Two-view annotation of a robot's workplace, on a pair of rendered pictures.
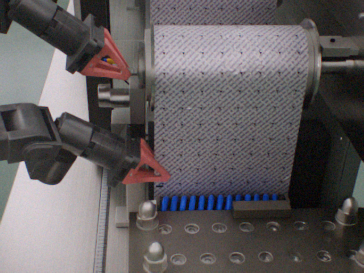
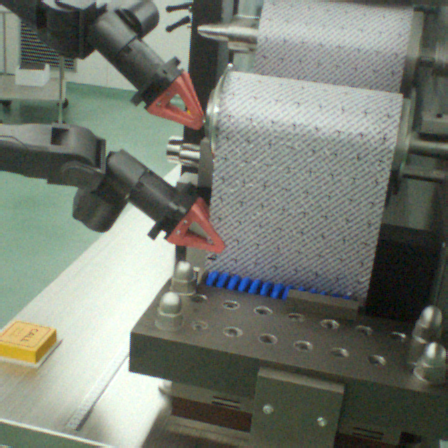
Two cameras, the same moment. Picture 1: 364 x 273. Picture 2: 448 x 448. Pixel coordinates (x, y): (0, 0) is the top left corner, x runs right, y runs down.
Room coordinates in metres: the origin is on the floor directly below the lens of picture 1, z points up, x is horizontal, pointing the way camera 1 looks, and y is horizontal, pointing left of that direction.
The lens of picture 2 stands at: (-0.14, -0.24, 1.48)
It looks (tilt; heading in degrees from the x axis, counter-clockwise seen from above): 22 degrees down; 17
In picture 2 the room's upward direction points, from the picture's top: 5 degrees clockwise
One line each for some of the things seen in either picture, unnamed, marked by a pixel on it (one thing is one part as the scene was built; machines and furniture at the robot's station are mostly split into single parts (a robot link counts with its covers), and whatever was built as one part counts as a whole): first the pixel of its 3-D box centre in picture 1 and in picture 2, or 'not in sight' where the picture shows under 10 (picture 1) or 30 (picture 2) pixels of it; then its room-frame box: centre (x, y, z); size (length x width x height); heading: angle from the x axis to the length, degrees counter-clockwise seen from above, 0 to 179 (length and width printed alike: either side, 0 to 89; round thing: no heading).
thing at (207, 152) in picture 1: (224, 156); (290, 233); (0.76, -0.08, 1.11); 0.23 x 0.01 x 0.18; 95
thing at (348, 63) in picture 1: (327, 64); (433, 146); (0.83, -0.24, 1.25); 0.07 x 0.04 x 0.04; 95
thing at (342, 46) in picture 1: (335, 45); (443, 122); (0.83, -0.25, 1.28); 0.06 x 0.05 x 0.02; 95
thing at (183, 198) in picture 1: (222, 205); (280, 295); (0.74, -0.08, 1.03); 0.21 x 0.04 x 0.03; 95
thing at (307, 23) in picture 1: (304, 65); (404, 142); (0.83, -0.20, 1.25); 0.15 x 0.01 x 0.15; 5
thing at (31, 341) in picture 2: not in sight; (25, 341); (0.63, 0.27, 0.91); 0.07 x 0.07 x 0.02; 5
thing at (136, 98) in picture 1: (128, 155); (193, 229); (0.84, 0.09, 1.05); 0.06 x 0.05 x 0.31; 95
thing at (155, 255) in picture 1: (155, 254); (170, 308); (0.58, 0.03, 1.05); 0.04 x 0.04 x 0.04
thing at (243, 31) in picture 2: not in sight; (249, 35); (1.06, 0.10, 1.33); 0.06 x 0.06 x 0.06; 5
